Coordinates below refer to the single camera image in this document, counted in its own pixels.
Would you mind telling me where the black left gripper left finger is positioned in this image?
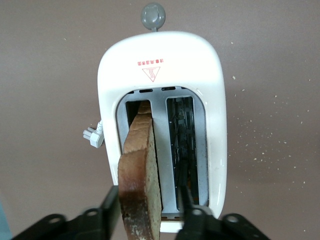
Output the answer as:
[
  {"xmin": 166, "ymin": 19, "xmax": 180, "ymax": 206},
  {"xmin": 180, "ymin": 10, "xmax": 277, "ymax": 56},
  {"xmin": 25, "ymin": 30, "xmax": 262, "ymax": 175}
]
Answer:
[{"xmin": 11, "ymin": 184, "xmax": 121, "ymax": 240}]

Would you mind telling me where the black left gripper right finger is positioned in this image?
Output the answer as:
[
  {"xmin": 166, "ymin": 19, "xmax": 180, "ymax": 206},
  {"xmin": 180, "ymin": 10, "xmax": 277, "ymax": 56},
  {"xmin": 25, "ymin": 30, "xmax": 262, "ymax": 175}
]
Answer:
[{"xmin": 174, "ymin": 183, "xmax": 271, "ymax": 240}]

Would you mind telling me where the dark crust bread slice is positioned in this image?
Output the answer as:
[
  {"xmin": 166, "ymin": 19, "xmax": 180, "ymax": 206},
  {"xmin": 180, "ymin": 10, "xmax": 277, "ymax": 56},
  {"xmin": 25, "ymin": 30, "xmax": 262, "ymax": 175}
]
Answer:
[{"xmin": 117, "ymin": 99, "xmax": 163, "ymax": 240}]

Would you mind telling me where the white toaster power plug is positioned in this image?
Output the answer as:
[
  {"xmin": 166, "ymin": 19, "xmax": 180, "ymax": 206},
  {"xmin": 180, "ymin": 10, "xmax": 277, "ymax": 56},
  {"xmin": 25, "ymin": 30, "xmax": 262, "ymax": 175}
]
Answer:
[{"xmin": 82, "ymin": 119, "xmax": 105, "ymax": 148}]

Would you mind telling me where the white toaster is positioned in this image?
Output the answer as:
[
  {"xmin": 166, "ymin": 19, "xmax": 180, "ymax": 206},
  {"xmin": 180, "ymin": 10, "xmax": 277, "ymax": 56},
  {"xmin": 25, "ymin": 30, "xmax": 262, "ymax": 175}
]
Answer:
[{"xmin": 97, "ymin": 2, "xmax": 227, "ymax": 233}]

